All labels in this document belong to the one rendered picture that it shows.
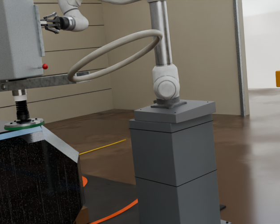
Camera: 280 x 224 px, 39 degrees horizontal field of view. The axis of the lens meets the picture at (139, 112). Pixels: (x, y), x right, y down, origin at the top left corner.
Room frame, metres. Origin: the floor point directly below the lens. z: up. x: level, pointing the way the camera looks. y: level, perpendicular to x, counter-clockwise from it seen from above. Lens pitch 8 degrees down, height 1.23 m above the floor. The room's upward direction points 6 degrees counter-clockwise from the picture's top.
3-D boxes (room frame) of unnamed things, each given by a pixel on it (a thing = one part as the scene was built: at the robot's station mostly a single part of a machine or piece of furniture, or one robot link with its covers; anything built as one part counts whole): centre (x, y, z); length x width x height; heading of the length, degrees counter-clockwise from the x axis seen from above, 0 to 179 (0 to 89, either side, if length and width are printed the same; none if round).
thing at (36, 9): (2.28, 0.54, 1.41); 0.08 x 0.03 x 0.28; 60
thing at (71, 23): (2.53, 0.39, 1.47); 0.09 x 0.06 x 0.09; 60
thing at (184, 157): (2.64, -0.20, 0.40); 0.50 x 0.50 x 0.80; 41
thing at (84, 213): (2.94, 0.61, 0.07); 0.30 x 0.12 x 0.12; 43
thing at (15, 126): (2.22, 0.65, 0.91); 0.22 x 0.22 x 0.04
